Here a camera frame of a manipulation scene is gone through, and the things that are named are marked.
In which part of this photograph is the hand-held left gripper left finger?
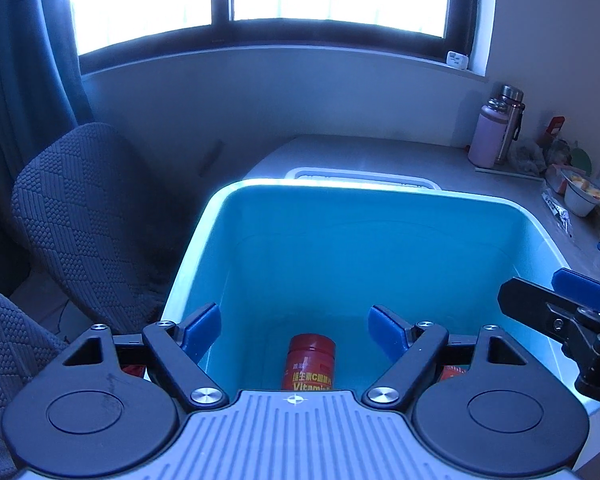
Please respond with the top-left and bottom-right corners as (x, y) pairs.
(60, 303), (229, 407)

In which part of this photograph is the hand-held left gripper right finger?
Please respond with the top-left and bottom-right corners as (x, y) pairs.
(362, 304), (531, 407)

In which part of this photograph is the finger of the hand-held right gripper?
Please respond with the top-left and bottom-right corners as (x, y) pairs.
(552, 267), (600, 307)
(498, 276), (583, 356)

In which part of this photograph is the red vitamin bottle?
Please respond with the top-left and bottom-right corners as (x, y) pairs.
(281, 333), (337, 392)

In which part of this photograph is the blue plastic storage bin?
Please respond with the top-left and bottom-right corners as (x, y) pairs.
(161, 178), (600, 413)

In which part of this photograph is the white plastic bin lid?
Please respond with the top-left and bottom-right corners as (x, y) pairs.
(284, 166), (442, 192)

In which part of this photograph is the clear wrapped chopstick packet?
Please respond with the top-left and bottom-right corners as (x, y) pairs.
(541, 191), (575, 240)

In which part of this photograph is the white bowl of fruit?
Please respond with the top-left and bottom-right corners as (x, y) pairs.
(562, 171), (600, 218)

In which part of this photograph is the green round lid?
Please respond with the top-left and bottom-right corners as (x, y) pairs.
(570, 146), (594, 175)

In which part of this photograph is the crumpled clear plastic bag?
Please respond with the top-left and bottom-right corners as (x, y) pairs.
(509, 137), (549, 177)

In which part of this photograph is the red standing package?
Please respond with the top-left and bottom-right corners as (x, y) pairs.
(544, 116), (566, 150)

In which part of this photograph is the grey knit-covered chair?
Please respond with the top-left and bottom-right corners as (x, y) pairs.
(0, 282), (73, 480)
(11, 122), (183, 333)

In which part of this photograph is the pink thermos bottle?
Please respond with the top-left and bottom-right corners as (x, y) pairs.
(467, 101), (510, 170)

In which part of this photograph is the steel thermos bottle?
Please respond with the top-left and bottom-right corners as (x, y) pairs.
(495, 85), (526, 166)

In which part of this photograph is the blue curtain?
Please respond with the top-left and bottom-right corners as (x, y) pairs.
(0, 0), (95, 246)

